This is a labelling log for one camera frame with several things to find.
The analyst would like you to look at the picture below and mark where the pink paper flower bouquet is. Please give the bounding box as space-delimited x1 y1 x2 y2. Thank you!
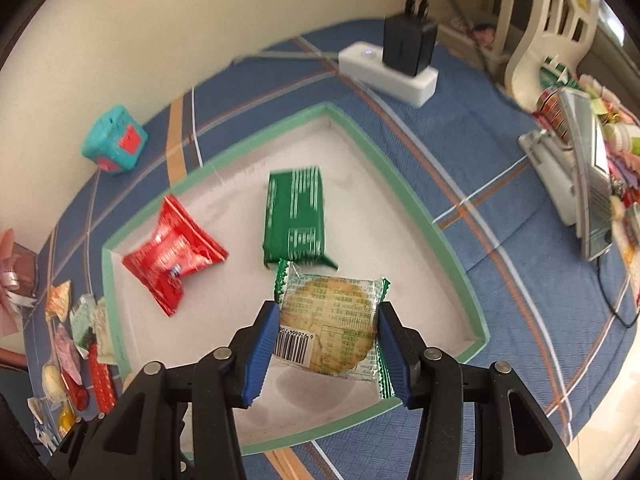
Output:
0 229 31 338

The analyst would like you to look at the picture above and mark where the dark green snack packet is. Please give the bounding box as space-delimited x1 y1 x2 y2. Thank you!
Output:
261 165 340 272

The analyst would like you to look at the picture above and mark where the white plastic rack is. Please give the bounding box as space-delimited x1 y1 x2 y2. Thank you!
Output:
504 0 601 111

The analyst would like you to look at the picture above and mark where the thin black cable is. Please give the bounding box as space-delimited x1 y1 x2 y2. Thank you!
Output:
595 255 640 331

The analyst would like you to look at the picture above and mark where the silver stand with device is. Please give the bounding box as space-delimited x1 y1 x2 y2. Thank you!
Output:
555 87 615 261

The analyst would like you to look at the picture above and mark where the white device stand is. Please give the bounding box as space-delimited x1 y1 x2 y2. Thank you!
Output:
518 130 583 226

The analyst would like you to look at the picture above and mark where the blue plaid cloth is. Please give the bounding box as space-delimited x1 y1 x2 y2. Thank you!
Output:
22 19 636 480

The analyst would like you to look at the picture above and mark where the beige wooden frame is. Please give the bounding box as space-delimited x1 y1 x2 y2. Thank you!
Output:
435 0 531 61

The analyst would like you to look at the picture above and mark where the pink translucent box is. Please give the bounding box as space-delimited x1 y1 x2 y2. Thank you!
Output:
10 242 40 311

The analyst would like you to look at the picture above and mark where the small red snack packet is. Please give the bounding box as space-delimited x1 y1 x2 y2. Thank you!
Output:
60 372 91 411

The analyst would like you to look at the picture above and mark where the green-rimmed white cardboard box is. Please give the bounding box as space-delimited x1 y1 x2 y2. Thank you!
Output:
101 101 490 458

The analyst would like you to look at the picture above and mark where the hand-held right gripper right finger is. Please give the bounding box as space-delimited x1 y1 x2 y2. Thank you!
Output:
375 301 583 480

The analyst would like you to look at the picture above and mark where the black charger plug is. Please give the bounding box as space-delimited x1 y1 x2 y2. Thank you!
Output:
382 14 438 78

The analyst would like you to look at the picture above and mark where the white blue snack wrapper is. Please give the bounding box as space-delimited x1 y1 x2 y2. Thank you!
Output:
27 397 61 453

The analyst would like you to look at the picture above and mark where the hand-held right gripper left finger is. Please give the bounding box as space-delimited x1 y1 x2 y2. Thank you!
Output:
47 301 282 480

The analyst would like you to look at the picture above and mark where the white power strip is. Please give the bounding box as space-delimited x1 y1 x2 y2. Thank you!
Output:
338 42 439 108

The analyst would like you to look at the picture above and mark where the orange jelly cup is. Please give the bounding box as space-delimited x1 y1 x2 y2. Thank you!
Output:
56 405 78 436

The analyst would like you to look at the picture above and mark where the teal toy house box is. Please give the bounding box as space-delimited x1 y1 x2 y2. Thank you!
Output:
81 105 149 177

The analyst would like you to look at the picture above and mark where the round cookie clear green packet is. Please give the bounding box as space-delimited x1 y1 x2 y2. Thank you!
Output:
271 259 401 401

